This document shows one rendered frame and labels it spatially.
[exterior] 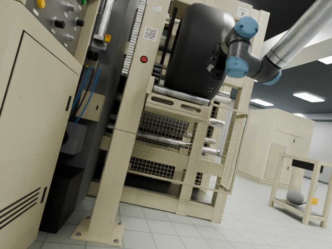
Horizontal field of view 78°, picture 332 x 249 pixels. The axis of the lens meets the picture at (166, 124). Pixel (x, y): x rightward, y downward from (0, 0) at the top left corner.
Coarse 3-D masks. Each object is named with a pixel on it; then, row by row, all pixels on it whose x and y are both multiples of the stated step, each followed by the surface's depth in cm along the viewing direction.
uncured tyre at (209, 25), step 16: (192, 16) 107; (208, 16) 107; (224, 16) 111; (176, 32) 144; (192, 32) 104; (208, 32) 105; (224, 32) 106; (176, 48) 110; (192, 48) 104; (208, 48) 105; (176, 64) 110; (192, 64) 107; (176, 80) 114; (192, 80) 112; (208, 80) 111; (208, 96) 120
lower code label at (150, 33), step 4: (148, 28) 123; (152, 28) 123; (144, 32) 122; (148, 32) 123; (152, 32) 123; (156, 32) 123; (144, 36) 122; (148, 36) 123; (152, 36) 123; (156, 36) 123; (152, 40) 123
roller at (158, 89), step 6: (156, 84) 116; (156, 90) 115; (162, 90) 115; (168, 90) 116; (174, 90) 116; (174, 96) 117; (180, 96) 117; (186, 96) 117; (192, 96) 117; (198, 96) 118; (192, 102) 120; (198, 102) 118; (204, 102) 118
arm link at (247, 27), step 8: (248, 16) 68; (240, 24) 67; (248, 24) 67; (256, 24) 68; (232, 32) 72; (240, 32) 68; (248, 32) 67; (256, 32) 68; (232, 40) 71; (248, 40) 69
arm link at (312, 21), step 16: (320, 0) 59; (304, 16) 62; (320, 16) 59; (288, 32) 66; (304, 32) 63; (272, 48) 70; (288, 48) 66; (272, 64) 71; (256, 80) 76; (272, 80) 75
